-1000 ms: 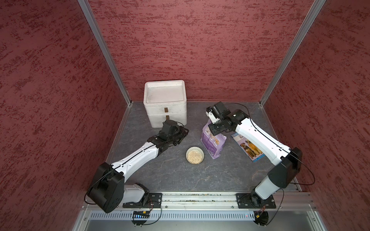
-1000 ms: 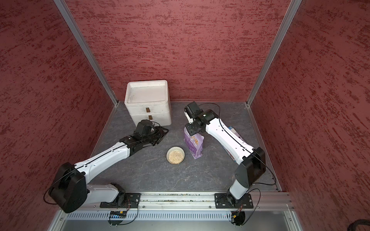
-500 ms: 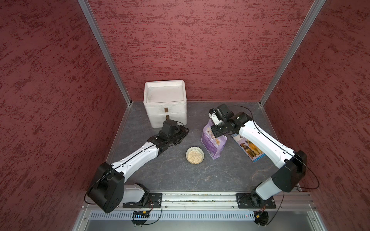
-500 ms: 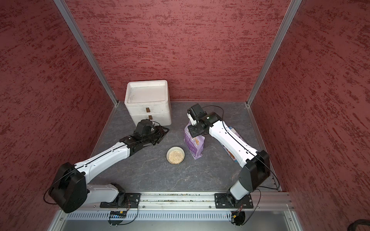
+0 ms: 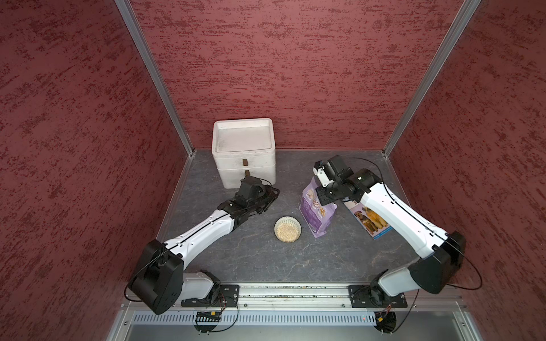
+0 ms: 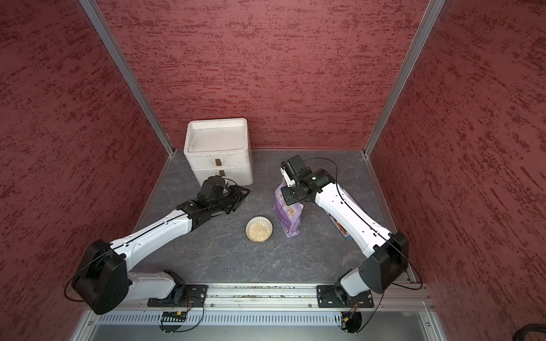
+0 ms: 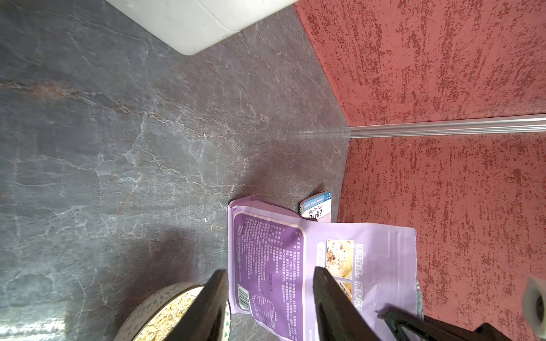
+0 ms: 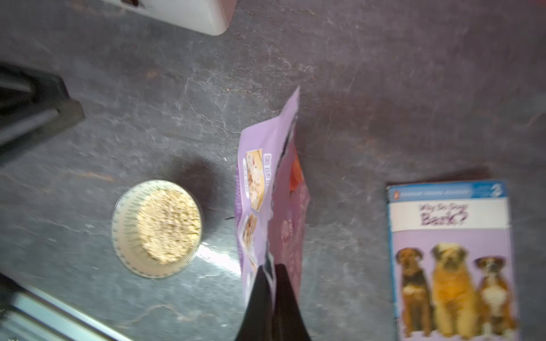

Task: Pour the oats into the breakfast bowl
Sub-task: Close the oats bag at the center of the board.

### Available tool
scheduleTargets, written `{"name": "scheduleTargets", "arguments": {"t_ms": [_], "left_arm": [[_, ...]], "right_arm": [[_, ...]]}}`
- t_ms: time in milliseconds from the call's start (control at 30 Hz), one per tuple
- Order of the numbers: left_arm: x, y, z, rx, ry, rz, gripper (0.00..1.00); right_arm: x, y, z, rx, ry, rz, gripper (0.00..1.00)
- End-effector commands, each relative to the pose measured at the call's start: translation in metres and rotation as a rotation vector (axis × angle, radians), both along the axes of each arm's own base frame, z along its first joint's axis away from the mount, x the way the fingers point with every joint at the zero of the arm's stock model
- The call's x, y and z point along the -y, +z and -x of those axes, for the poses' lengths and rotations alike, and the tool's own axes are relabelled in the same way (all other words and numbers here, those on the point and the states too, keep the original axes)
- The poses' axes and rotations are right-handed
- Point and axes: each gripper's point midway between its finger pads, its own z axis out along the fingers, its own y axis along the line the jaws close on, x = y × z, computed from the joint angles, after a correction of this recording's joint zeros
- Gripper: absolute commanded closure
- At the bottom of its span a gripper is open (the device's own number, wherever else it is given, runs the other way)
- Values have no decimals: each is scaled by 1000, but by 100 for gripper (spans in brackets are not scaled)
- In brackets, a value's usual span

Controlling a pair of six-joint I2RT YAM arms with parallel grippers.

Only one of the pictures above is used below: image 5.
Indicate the controller board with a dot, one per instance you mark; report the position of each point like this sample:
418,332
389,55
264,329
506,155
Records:
385,322
208,317

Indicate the perforated cable duct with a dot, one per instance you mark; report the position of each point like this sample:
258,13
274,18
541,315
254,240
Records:
258,318

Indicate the left controller board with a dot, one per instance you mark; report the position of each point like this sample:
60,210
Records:
208,317

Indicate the right corner aluminium post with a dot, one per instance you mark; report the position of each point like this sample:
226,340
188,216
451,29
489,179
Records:
454,33

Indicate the white three-drawer storage box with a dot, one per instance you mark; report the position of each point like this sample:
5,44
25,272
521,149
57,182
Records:
244,147

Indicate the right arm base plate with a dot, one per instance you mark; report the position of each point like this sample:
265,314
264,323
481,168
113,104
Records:
374,297

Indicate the purple oats bag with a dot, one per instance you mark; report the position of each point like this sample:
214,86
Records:
317,216

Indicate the left corner aluminium post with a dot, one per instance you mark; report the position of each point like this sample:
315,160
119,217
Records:
131,22

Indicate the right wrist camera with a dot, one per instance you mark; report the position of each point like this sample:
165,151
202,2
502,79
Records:
321,174

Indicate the corner aluminium post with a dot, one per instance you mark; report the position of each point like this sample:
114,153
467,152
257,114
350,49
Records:
131,22
454,33

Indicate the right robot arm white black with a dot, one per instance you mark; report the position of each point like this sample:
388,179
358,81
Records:
440,254

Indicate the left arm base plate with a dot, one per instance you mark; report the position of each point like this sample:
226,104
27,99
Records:
221,296

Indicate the right controller board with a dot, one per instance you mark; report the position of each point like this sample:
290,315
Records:
385,322

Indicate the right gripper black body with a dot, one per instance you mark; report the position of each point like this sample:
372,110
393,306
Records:
330,192

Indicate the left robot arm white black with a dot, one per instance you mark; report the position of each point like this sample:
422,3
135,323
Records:
160,278

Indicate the green patterned breakfast bowl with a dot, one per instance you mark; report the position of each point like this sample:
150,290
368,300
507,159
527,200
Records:
287,229

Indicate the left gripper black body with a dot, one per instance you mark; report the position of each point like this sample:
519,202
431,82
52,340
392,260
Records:
264,198

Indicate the dog book Why Dogs Bark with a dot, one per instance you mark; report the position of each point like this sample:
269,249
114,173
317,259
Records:
371,222

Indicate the aluminium mounting rail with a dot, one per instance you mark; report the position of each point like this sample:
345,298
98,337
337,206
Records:
320,297

